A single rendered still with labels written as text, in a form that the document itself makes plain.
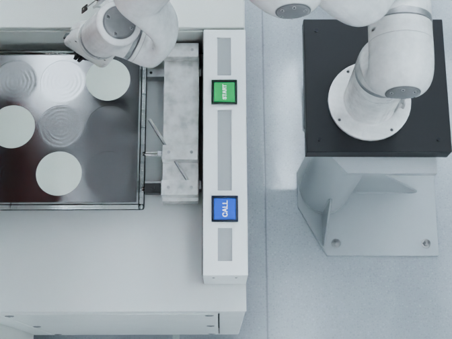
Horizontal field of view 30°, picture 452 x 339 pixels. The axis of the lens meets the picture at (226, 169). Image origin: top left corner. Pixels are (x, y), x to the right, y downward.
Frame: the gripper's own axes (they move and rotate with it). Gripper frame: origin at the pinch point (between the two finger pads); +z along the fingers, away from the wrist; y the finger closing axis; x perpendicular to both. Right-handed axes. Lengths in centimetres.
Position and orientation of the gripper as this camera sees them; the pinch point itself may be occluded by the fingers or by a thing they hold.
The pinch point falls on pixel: (81, 53)
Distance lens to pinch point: 186.5
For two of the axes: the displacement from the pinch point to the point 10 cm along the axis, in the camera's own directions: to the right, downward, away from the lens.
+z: -3.8, 0.5, 9.2
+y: -8.1, -5.1, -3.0
